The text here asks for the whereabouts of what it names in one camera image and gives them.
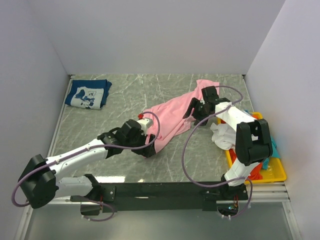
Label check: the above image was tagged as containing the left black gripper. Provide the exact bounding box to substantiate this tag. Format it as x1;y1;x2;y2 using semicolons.
124;129;156;157

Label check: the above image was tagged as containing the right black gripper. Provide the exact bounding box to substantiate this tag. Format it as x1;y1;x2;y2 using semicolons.
182;97;211;127

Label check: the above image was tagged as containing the pink t shirt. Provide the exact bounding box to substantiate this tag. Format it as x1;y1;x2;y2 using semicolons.
143;79;220;153

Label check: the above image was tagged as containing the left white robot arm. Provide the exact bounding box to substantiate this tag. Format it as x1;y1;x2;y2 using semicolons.
18;118;155;209

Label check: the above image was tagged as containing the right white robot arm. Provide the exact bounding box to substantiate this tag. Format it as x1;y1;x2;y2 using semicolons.
183;86;273;200

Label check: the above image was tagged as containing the white t shirt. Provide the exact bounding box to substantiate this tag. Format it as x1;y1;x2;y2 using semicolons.
210;123;236;151

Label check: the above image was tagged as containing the folded blue printed t shirt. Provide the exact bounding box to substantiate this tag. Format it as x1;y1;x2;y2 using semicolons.
64;79;112;110

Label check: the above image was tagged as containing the black base beam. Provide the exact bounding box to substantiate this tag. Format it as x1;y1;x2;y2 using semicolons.
69;181;250;216

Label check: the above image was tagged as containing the orange t shirt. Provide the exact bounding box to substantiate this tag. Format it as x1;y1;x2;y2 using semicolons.
229;147;265;181

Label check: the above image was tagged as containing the teal t shirt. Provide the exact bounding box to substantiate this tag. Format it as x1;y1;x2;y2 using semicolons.
243;108;281;170

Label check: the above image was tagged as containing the yellow plastic tray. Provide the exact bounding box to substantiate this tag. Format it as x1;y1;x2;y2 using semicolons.
224;112;287;185

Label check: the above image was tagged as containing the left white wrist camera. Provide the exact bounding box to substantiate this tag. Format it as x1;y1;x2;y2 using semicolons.
137;113;153;132

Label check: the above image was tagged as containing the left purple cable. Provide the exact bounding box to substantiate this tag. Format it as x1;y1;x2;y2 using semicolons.
11;111;161;208

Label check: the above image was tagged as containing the purple cable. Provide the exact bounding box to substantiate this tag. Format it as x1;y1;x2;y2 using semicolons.
11;111;161;208
181;85;253;218

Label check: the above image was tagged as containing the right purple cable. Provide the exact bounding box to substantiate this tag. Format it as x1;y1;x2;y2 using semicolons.
181;85;253;218

